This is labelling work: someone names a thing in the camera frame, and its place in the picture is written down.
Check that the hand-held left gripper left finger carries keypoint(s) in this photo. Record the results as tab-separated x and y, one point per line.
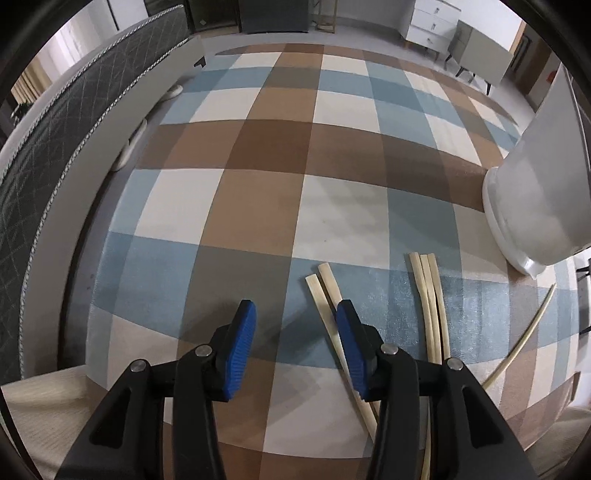
240	350

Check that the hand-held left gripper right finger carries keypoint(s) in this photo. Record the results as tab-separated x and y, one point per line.
353	350

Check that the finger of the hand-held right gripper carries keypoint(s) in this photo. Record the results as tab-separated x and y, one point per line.
586	304

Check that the bundle of bamboo chopsticks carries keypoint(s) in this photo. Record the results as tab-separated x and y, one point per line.
434	323

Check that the grey and white utensil holder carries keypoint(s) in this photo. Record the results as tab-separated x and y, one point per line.
540	207

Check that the beige ribbed cloth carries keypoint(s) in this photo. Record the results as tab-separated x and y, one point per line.
558	447
55	415

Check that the plaid cloth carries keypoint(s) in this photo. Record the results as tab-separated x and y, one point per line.
258	184

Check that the white plastic bed foot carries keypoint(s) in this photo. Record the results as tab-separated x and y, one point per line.
134	138
172	91

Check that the grey nightstand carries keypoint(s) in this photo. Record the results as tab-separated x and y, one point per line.
480	55

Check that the dark grey quilted mattress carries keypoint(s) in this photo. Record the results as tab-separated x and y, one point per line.
69	115

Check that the white dressing table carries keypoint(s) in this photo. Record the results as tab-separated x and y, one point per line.
431	25

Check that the beige curtain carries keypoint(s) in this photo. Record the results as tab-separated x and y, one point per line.
27	85

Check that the light grey bed frame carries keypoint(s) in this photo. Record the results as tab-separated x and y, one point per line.
94	161

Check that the light wood door frame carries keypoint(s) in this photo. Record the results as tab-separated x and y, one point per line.
517	37

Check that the slim gold frame stool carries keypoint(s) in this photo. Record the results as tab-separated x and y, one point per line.
325	18

